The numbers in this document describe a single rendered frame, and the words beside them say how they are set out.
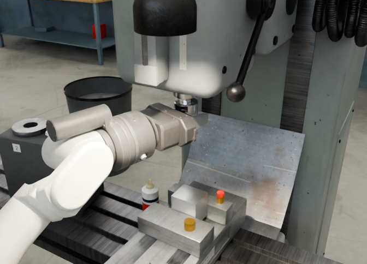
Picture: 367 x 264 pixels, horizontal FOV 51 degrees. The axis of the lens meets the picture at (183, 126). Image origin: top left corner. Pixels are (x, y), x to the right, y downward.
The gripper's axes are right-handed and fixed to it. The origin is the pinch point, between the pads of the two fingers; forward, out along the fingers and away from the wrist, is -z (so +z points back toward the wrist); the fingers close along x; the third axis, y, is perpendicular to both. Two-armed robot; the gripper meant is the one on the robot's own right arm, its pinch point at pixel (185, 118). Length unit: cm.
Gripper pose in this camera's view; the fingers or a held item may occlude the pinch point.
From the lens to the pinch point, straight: 74.7
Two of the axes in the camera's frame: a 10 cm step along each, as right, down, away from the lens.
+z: -7.3, 2.8, -6.2
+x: -6.8, -3.1, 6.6
